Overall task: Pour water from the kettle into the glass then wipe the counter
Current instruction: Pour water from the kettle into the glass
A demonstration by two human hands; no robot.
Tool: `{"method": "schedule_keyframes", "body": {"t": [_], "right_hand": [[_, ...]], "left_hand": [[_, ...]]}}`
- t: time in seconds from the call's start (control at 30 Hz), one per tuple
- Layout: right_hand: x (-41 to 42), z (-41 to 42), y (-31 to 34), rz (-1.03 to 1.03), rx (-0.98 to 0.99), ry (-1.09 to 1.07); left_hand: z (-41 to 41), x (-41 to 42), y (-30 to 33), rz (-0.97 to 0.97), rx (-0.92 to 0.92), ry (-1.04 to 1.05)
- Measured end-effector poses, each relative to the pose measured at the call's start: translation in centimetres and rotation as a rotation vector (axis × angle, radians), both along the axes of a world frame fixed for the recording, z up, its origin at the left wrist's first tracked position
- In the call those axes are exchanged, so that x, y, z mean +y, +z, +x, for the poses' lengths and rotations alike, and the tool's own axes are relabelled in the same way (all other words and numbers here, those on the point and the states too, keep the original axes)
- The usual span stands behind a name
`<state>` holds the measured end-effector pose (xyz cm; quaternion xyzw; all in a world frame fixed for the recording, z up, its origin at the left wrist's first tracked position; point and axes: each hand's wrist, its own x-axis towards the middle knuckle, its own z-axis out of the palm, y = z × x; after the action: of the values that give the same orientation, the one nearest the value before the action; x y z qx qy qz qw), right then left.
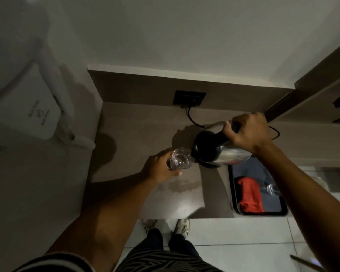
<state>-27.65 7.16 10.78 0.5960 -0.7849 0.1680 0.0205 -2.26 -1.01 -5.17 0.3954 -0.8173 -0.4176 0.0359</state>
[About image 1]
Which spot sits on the person's left hand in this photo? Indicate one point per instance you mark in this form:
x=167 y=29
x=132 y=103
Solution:
x=154 y=168

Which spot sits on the person's right hand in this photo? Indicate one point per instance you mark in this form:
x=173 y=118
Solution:
x=250 y=133

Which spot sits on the person's right thumb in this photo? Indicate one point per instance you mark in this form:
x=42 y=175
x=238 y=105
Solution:
x=228 y=132

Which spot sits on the person's left thumb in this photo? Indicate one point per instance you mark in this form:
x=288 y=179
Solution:
x=175 y=173

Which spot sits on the clear drinking glass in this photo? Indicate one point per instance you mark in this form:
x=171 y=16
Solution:
x=180 y=160
x=273 y=190

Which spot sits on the steel kettle with black lid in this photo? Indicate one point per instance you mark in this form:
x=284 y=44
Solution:
x=215 y=151

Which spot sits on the person's right forearm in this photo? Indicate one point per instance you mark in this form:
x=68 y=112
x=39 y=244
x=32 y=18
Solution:
x=306 y=201

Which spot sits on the person's left forearm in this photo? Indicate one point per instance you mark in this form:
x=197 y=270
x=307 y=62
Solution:
x=107 y=223

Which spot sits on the water puddle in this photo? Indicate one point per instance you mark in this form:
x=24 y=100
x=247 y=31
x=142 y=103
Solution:
x=182 y=185

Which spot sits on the black kettle base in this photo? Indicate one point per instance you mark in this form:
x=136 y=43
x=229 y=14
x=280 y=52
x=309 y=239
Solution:
x=212 y=166

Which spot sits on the person's right shoe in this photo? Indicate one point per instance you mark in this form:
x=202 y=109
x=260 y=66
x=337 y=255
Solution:
x=182 y=226

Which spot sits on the person's shoe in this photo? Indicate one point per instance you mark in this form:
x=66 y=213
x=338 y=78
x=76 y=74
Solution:
x=182 y=226
x=150 y=224

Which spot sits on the person's left shoe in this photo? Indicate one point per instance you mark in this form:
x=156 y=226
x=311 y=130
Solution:
x=150 y=224

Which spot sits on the red folded cloth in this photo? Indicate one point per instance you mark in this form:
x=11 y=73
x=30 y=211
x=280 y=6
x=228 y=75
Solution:
x=250 y=195

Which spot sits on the person's left leg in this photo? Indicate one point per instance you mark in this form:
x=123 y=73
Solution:
x=155 y=239

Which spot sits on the person's leg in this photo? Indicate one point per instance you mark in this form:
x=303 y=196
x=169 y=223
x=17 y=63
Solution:
x=182 y=246
x=155 y=239

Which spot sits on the person's right leg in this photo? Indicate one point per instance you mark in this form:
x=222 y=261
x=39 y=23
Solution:
x=182 y=246

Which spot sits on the black white striped shirt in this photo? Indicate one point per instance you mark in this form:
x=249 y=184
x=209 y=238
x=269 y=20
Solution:
x=170 y=262

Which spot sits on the black serving tray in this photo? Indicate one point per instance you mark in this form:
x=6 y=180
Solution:
x=274 y=211

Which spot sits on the brown wooden shelf unit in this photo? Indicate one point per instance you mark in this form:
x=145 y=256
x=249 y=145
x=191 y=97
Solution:
x=314 y=90

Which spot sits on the thin dark rod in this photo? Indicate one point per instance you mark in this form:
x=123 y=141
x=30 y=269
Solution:
x=306 y=262

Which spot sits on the black wall socket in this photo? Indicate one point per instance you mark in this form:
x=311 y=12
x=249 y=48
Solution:
x=189 y=97

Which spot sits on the white wall-mounted hair dryer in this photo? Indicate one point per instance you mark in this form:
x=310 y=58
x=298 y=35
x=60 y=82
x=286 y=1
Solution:
x=22 y=110

